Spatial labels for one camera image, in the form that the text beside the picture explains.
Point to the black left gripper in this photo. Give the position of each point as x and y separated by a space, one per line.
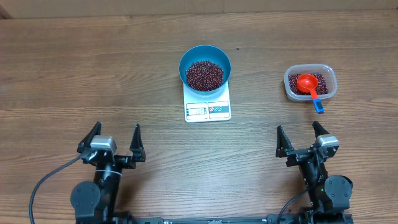
137 154

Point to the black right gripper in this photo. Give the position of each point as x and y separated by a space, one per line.
302 156

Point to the red measuring scoop blue handle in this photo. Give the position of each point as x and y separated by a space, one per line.
307 83

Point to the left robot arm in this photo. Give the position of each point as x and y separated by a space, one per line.
95 201

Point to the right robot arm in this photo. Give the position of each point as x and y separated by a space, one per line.
329 195

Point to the white digital kitchen scale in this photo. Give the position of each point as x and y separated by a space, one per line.
207 108

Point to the red beans in bowl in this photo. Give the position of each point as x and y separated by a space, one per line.
204 75

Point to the blue bowl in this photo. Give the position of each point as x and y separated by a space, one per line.
205 52

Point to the red beans in container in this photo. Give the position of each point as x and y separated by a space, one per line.
321 89

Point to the clear plastic bean container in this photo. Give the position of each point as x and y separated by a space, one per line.
325 70

